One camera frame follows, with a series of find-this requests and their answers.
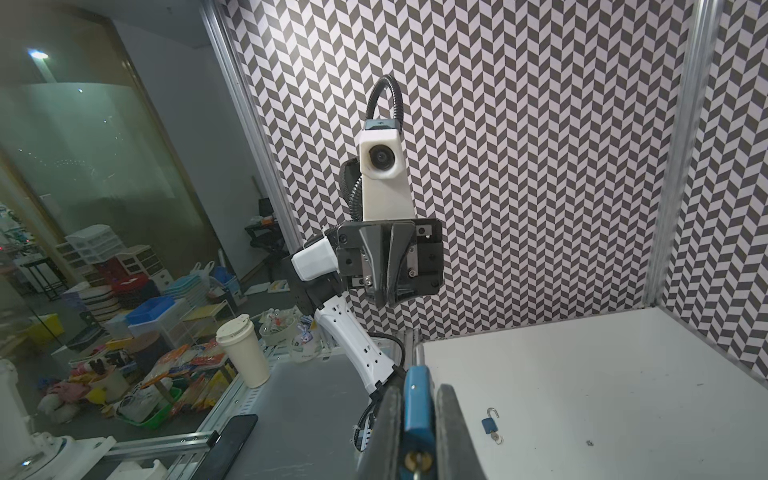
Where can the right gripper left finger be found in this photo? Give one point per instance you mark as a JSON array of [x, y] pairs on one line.
[[381, 458]]

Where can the white paper cup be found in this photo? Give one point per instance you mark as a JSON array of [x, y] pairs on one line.
[[239, 340]]

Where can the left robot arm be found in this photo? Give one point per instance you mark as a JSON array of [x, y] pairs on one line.
[[313, 271]]

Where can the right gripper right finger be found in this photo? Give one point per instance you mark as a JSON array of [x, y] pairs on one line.
[[456, 455]]

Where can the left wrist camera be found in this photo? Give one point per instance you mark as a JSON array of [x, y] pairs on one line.
[[386, 193]]

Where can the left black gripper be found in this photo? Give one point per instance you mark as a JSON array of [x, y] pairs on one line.
[[391, 261]]

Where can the blue plastic bin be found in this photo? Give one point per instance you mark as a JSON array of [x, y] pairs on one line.
[[150, 310]]

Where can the blue padlock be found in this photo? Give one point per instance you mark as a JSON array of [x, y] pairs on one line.
[[490, 427], [417, 457]]

